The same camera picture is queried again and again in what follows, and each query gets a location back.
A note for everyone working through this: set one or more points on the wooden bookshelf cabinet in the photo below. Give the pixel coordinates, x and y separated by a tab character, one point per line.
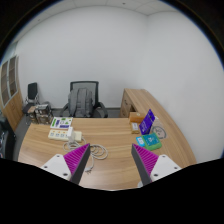
10	94

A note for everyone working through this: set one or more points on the black mesh office chair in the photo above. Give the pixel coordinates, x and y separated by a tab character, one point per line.
99	110

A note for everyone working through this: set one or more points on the wooden side desk cabinet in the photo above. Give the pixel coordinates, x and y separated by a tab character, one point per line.
136	100

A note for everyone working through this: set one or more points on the cluttered box by chair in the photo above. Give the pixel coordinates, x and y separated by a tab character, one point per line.
41	114

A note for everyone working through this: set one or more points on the small black side chair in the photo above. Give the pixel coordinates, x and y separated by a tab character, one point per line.
32	99

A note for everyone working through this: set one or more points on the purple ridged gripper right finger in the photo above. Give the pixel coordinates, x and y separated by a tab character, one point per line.
152	167

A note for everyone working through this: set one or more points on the white charger plug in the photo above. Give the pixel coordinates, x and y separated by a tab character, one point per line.
70	134

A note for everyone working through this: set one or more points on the small teal blue card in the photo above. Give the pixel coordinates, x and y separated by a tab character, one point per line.
140	141

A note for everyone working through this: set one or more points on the brown cardboard box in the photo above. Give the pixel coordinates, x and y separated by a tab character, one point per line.
136	117

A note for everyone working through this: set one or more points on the grey backpack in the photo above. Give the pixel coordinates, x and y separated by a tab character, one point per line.
80	103

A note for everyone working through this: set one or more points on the white power strip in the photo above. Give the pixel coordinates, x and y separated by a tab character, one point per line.
61	135

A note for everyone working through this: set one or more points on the clear round tape bag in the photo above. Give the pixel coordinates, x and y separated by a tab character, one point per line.
159	129

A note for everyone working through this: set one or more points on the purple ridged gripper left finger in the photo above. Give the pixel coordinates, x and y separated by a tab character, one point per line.
69	166

